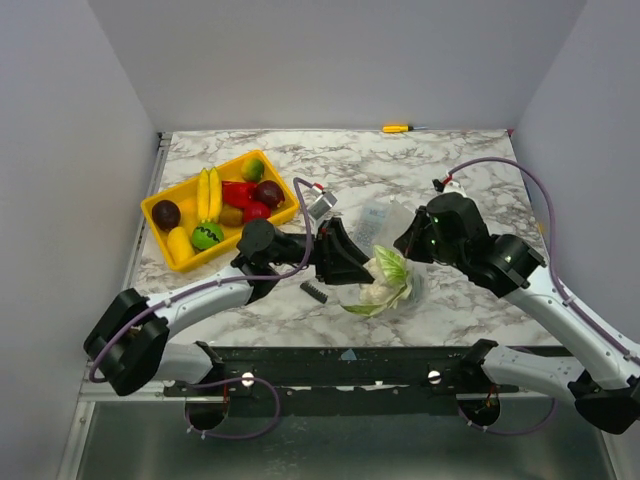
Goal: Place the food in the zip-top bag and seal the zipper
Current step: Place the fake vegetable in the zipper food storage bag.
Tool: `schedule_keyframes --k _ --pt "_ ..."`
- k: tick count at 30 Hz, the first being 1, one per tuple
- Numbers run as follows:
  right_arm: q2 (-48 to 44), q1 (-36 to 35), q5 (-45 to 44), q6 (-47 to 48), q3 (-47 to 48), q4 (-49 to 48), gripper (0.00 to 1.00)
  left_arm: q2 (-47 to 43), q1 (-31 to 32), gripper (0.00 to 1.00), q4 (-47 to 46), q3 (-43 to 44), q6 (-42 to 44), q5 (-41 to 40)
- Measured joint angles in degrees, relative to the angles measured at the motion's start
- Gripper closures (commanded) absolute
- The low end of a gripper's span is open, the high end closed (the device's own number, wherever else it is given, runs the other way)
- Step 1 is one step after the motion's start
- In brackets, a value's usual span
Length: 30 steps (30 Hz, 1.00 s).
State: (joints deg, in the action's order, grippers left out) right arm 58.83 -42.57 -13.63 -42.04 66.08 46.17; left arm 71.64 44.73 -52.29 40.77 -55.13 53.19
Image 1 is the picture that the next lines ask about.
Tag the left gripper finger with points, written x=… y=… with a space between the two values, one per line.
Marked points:
x=337 y=245
x=336 y=268

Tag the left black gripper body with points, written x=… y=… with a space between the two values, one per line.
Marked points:
x=294 y=250

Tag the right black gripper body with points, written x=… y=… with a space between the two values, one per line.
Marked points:
x=417 y=238

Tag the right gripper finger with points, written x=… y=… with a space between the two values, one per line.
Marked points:
x=419 y=254
x=419 y=224

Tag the clear zip top bag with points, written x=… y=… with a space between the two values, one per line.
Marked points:
x=397 y=222

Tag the white cauliflower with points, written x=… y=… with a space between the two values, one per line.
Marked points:
x=393 y=284

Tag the red bell pepper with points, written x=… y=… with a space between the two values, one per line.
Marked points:
x=238 y=194

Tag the yellow banana bunch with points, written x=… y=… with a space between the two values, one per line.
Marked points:
x=209 y=200

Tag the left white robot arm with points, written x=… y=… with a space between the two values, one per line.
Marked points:
x=129 y=346

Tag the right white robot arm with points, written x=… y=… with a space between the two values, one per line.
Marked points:
x=600 y=377

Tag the black comb-like part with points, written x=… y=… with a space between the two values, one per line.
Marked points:
x=314 y=292

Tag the red apple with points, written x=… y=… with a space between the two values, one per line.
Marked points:
x=256 y=210

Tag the clear plastic screw box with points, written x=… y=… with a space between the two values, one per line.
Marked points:
x=369 y=223

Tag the brown kiwi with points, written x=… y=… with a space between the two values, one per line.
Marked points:
x=231 y=217

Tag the dark purple plum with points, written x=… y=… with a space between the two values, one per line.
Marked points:
x=270 y=194

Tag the green ball black squiggle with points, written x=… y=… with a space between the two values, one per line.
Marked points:
x=207 y=235

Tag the yellow plastic tray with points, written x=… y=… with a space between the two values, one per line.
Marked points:
x=184 y=196

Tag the green yellow mango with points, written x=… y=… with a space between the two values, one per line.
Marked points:
x=252 y=170

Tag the yellow lemon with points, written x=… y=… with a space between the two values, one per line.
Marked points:
x=179 y=245

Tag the dark passion fruit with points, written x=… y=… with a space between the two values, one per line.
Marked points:
x=166 y=215

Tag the yellow screwdriver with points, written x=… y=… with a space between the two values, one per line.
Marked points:
x=397 y=129

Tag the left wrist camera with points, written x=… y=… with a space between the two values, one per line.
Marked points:
x=322 y=203

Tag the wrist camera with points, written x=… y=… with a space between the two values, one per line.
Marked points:
x=447 y=184
x=322 y=203

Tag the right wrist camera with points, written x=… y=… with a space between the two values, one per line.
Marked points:
x=447 y=184

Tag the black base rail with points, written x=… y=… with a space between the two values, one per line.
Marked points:
x=316 y=381

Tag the aluminium extrusion frame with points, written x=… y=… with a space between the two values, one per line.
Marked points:
x=122 y=309

